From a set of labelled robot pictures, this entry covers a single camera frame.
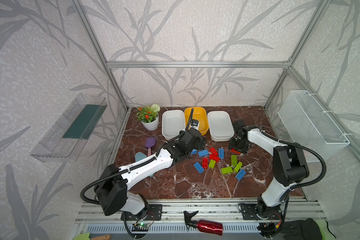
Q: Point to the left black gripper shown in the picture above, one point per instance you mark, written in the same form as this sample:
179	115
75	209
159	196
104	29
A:
200	141

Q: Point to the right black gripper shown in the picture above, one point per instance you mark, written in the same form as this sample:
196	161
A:
236	143

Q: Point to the red lego brick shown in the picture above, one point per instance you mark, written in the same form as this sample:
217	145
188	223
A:
235	152
214	158
205	163
213	151

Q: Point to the blue lego brick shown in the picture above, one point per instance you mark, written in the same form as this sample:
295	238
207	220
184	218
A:
193	152
199	167
241	173
221	153
203	153

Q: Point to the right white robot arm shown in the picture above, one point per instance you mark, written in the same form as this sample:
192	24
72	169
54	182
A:
290	166

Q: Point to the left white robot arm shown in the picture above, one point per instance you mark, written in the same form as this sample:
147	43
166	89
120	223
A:
112	190

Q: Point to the right white container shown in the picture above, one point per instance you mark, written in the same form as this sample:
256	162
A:
220	126

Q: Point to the white container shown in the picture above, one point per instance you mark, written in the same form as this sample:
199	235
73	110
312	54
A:
173	122
220	126

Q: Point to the left white container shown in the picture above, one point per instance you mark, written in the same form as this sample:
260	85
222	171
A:
173	122

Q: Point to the yellow container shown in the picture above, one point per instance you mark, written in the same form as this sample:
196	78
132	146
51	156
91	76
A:
200	115

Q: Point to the small green lego brick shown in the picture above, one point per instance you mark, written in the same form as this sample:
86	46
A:
212	164

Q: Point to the purple pink spatula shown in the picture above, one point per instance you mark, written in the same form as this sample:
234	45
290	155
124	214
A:
150	142

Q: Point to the potted plant white pot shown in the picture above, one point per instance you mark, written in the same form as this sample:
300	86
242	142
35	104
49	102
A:
149	116

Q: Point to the red spray bottle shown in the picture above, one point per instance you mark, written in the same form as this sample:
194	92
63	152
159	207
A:
202	225

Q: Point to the left circuit board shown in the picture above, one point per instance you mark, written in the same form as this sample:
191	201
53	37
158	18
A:
141	227

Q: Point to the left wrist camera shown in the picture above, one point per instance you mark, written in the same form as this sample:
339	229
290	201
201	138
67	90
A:
195	124

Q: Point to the white wire mesh basket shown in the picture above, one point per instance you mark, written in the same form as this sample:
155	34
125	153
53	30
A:
310	125

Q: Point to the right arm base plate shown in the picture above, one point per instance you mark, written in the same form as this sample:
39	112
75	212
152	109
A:
258	211

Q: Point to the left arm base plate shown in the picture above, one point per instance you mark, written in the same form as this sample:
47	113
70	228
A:
149	213

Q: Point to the clear wall shelf green mat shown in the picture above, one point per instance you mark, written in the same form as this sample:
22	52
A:
66	139

